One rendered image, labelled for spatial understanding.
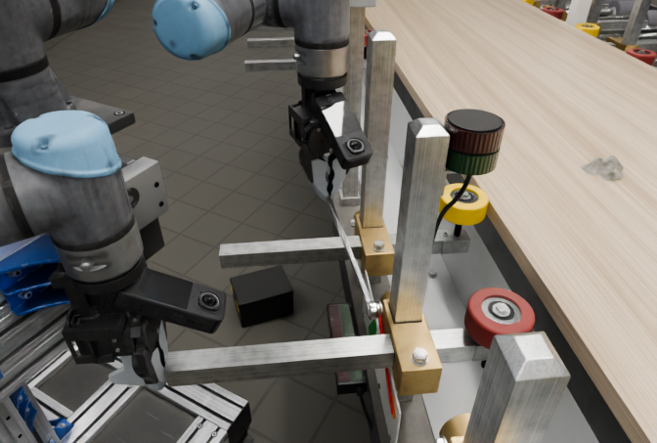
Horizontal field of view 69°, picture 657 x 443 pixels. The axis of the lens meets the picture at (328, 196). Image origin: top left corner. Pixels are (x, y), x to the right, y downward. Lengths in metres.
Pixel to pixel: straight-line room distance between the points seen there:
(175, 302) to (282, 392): 1.12
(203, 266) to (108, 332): 1.53
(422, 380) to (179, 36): 0.48
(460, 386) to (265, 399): 0.84
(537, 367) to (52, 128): 0.40
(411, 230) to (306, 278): 1.44
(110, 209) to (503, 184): 0.65
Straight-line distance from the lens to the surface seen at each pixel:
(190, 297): 0.55
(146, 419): 1.41
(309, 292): 1.90
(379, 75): 0.72
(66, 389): 1.55
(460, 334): 0.67
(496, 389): 0.36
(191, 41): 0.56
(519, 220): 0.81
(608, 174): 0.99
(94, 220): 0.47
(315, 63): 0.66
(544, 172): 0.96
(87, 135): 0.44
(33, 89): 0.79
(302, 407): 1.60
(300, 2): 0.65
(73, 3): 0.85
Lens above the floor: 1.35
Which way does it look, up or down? 34 degrees down
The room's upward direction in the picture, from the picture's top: straight up
